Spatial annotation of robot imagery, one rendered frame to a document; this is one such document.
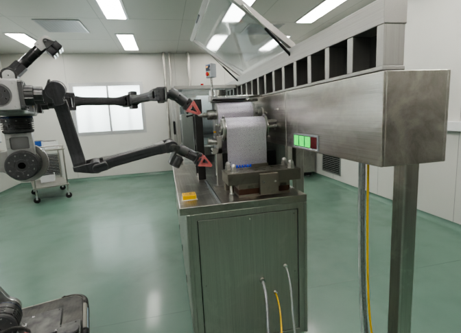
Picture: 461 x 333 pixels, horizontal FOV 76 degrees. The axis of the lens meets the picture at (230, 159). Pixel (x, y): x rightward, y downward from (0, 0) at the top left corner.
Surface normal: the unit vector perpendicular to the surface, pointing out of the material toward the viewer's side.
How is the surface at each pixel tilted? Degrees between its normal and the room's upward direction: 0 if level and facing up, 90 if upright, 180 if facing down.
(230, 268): 90
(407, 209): 90
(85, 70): 90
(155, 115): 90
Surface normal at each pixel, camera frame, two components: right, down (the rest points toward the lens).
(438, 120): 0.22, 0.14
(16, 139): 0.44, 0.11
